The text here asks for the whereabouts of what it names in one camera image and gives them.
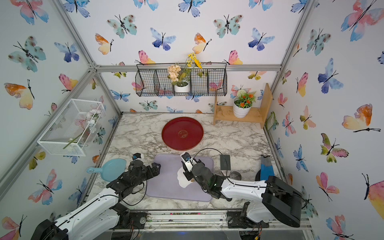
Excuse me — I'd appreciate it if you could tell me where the black handled strainer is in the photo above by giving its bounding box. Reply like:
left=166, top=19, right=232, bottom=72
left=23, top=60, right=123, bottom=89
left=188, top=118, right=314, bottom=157
left=220, top=155, right=242, bottom=181

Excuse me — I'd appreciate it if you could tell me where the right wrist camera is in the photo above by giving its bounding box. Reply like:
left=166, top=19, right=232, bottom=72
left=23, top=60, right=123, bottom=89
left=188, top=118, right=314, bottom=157
left=181, top=152, right=197, bottom=173

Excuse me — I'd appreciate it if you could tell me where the wooden shelf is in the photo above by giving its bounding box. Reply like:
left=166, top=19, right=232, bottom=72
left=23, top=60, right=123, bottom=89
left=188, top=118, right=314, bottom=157
left=213, top=84, right=273, bottom=127

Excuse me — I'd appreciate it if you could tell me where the white ribbed flower pot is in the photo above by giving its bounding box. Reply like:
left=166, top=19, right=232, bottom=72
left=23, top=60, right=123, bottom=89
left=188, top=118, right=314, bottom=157
left=233, top=99, right=251, bottom=119

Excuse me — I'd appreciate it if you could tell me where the blue rubber glove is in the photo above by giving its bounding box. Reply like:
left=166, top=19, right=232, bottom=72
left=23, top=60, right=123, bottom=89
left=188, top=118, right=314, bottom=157
left=255, top=155, right=275, bottom=181

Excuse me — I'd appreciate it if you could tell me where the white mesh wall basket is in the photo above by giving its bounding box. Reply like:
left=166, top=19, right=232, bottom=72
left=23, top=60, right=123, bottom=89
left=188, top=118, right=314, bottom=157
left=37, top=99, right=106, bottom=157

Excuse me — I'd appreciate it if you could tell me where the white dough piece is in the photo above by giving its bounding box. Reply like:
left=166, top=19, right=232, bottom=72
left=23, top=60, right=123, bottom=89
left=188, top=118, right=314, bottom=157
left=177, top=168, right=195, bottom=189

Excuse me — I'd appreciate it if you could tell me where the white pot with flowers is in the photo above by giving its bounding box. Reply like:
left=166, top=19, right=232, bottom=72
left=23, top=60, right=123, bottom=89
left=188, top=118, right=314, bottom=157
left=167, top=53, right=203, bottom=94

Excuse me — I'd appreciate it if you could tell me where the lavender silicone mat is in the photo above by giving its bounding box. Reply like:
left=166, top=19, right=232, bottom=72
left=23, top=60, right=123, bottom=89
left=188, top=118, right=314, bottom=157
left=147, top=154, right=213, bottom=202

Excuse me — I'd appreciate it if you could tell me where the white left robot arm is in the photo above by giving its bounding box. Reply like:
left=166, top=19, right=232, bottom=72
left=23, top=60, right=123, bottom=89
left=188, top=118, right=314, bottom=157
left=32, top=160, right=161, bottom=240

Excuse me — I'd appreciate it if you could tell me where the pink artificial flower stem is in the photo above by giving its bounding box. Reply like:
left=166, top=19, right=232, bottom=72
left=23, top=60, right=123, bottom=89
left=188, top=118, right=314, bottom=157
left=63, top=109, right=103, bottom=150

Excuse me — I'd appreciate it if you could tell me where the red round tray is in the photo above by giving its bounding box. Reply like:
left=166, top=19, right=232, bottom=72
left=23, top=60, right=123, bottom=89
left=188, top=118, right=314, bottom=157
left=162, top=117, right=204, bottom=151

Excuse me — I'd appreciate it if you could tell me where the black wire wall basket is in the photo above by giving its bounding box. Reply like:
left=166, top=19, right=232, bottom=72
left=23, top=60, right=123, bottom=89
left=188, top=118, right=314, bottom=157
left=133, top=62, right=228, bottom=97

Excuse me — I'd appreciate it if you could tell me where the green paper packet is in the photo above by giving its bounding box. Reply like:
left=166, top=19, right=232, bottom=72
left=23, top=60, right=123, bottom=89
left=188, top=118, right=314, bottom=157
left=265, top=112, right=279, bottom=131

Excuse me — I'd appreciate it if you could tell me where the orange flower plant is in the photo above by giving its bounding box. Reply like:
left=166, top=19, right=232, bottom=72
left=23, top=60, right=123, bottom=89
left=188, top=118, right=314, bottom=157
left=234, top=89, right=256, bottom=109

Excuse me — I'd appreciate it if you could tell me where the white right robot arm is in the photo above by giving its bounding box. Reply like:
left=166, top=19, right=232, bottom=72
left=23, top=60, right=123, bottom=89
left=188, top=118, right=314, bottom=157
left=182, top=159, right=304, bottom=228

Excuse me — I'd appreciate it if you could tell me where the teal plastic scoop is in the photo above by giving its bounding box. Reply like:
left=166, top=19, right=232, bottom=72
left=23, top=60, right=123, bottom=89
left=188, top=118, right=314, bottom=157
left=86, top=159, right=127, bottom=182

